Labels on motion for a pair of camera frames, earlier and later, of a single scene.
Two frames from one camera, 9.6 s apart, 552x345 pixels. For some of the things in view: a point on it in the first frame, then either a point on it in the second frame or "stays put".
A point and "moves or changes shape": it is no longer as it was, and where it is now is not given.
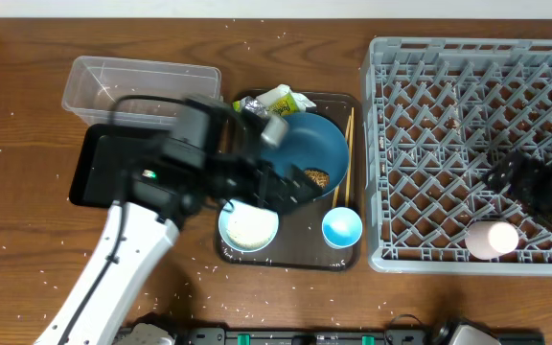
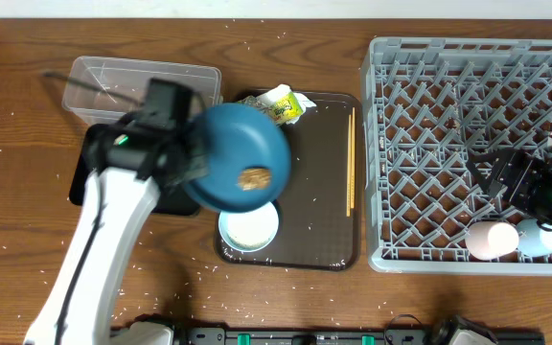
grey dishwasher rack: x=436 y=113 stays put
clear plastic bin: x=91 y=84 stays put
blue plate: x=312 y=142 moves or changes shape
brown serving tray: x=299 y=243 stays put
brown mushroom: x=319 y=177 moves or changes shape
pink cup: x=488 y=240 stays put
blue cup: x=341 y=227 to x=535 y=241
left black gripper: x=266 y=184 to x=186 y=160
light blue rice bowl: x=246 y=228 stays put
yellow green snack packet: x=284 y=105 stays put
